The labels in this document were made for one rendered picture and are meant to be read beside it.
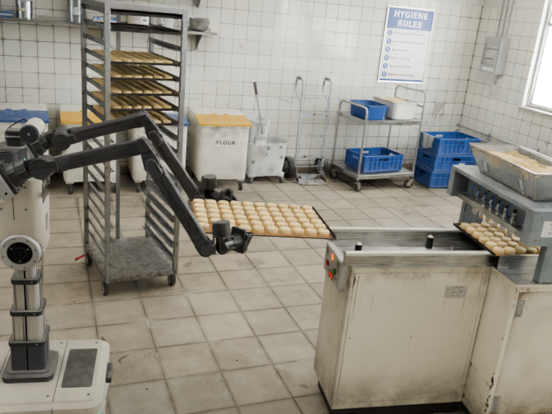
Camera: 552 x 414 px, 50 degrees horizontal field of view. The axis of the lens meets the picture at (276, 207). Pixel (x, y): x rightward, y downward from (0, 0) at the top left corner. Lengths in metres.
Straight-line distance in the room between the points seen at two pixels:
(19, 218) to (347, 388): 1.65
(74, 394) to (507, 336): 1.91
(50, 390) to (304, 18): 5.08
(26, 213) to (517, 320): 2.14
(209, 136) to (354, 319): 3.60
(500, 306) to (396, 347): 0.51
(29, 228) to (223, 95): 4.38
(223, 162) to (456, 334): 3.68
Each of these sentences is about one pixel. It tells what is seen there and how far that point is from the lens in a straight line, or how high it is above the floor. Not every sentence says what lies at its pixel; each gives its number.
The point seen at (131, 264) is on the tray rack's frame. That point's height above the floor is 0.15.
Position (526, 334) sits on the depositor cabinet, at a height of 0.58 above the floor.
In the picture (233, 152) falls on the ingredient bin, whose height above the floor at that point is 0.42.
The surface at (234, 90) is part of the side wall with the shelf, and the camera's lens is 6.66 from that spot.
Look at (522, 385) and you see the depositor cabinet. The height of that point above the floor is 0.30.
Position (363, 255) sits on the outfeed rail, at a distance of 2.63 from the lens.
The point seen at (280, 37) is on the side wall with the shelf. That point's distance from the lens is 6.76.
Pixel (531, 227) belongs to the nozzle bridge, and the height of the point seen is 1.11.
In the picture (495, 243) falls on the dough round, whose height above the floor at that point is 0.92.
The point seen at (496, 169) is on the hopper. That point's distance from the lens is 3.01.
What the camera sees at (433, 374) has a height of 0.26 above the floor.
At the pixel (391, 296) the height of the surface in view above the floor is 0.69.
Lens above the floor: 1.90
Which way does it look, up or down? 19 degrees down
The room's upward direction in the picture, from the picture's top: 5 degrees clockwise
